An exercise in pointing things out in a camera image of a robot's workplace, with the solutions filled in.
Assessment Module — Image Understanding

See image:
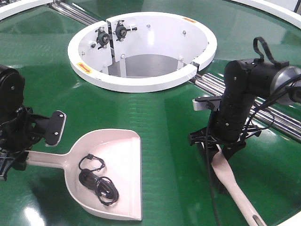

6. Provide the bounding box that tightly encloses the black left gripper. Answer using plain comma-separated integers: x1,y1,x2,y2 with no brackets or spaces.
0,106,50,181

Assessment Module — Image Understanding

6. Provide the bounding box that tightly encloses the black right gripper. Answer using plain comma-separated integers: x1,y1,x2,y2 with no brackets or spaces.
188,126,261,164

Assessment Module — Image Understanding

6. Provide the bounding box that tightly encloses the pink hand brush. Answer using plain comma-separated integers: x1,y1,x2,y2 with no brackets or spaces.
211,145,267,226

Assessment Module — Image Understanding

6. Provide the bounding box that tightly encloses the pink plastic dustpan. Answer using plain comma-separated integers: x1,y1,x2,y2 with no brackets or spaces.
26,129,143,221

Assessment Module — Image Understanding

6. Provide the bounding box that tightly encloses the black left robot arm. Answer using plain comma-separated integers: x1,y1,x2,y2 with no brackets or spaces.
0,65,49,181

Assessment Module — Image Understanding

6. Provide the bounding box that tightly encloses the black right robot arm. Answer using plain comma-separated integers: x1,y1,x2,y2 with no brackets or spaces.
188,59,301,160

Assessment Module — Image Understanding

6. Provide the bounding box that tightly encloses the green conveyor belt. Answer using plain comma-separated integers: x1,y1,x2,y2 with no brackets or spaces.
0,0,301,226

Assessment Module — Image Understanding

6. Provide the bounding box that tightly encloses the steel rollers right strip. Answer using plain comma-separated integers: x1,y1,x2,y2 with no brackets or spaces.
190,73,301,142

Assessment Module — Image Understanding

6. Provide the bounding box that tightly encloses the steel rollers strip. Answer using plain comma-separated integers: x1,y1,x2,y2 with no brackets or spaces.
190,73,301,142
48,0,99,26

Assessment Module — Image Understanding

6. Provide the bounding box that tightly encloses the white outer rim left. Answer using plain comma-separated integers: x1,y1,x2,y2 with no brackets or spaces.
0,0,53,20

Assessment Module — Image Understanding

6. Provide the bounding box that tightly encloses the white rim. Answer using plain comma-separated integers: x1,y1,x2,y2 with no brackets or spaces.
0,0,53,20
233,0,301,29

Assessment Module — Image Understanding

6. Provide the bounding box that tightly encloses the left black bearing unit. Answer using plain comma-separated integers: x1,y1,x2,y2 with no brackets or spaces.
96,27,110,49

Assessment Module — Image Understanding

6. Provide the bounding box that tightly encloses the black bearing unit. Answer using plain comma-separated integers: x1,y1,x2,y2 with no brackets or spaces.
113,20,138,41
96,27,110,49

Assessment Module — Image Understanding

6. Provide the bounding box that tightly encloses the steel rollers rear strip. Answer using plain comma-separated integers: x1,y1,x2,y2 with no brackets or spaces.
48,0,99,26

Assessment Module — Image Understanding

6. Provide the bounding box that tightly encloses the right black bearing unit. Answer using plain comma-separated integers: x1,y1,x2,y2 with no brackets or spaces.
113,20,138,41

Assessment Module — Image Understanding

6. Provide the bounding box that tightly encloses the white outer rim right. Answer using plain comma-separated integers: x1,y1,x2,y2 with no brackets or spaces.
233,0,301,29

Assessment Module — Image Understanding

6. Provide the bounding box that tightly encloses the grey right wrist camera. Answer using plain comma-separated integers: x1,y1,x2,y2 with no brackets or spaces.
192,96,222,111

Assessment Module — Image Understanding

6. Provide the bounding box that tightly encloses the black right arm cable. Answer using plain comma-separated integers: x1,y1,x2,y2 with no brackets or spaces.
204,36,301,226

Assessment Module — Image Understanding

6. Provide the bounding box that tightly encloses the white central ring guard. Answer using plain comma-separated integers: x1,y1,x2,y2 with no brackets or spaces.
67,12,217,93

